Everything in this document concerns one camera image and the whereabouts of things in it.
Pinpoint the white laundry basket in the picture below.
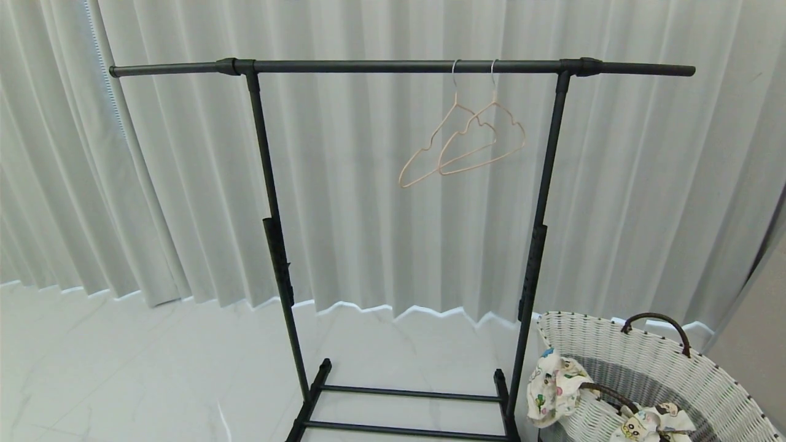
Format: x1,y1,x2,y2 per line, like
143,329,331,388
535,311,786,442

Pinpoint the white curtain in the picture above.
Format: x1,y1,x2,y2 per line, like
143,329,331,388
0,0,786,335

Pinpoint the black clothes rack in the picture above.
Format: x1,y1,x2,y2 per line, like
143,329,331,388
109,57,696,442

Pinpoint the cream printed garment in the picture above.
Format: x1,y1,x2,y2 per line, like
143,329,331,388
527,349,698,442

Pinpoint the pink clothes hanger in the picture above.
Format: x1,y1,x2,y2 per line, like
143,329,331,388
398,60,498,189
437,60,527,177

